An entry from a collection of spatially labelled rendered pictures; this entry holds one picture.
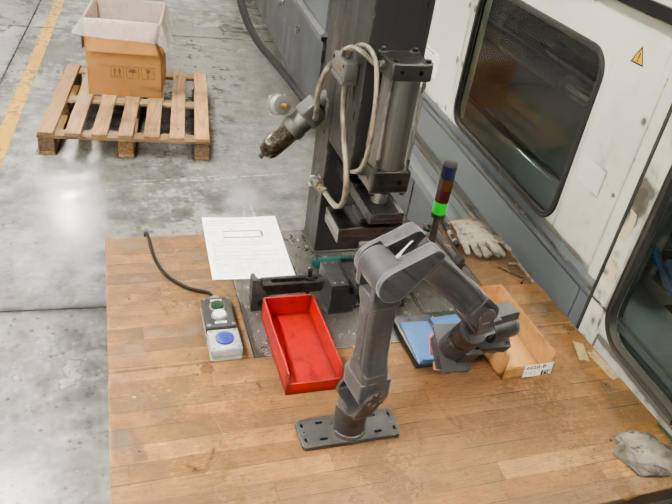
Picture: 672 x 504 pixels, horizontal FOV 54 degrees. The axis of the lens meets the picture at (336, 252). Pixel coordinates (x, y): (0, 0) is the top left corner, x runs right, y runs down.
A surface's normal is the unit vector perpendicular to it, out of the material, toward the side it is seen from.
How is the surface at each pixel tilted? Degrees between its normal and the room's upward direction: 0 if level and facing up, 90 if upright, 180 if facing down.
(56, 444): 0
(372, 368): 80
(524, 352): 0
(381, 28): 90
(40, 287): 0
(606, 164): 90
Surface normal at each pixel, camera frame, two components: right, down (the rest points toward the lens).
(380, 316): 0.34, 0.69
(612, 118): -0.96, 0.02
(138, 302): 0.13, -0.83
